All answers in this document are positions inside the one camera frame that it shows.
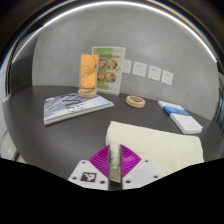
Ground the grey striped cover book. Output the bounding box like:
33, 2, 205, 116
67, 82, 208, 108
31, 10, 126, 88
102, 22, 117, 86
43, 92, 115, 126

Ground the orange acrylic sign wooden base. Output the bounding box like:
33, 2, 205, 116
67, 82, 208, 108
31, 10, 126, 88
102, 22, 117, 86
77, 53, 100, 99

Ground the blue and white booklet stack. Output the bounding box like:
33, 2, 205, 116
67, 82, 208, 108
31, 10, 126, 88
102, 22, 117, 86
157, 100, 204, 135

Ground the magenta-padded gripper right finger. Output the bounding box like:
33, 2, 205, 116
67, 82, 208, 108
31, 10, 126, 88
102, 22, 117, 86
118, 143, 161, 190

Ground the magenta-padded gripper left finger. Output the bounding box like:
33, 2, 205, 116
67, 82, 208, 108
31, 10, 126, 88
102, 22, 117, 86
68, 143, 113, 192

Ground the round wooden ring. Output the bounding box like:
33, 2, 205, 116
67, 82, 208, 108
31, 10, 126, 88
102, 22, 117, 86
125, 95, 147, 109

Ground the curved white light strip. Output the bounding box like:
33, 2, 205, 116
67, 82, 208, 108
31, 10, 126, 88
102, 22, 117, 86
11, 0, 218, 64

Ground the cream ribbed towel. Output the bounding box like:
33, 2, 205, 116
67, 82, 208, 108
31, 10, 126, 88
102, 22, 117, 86
105, 120, 205, 178

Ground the green acrylic menu stand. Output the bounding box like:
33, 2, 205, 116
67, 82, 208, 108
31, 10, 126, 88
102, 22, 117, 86
91, 45, 127, 97

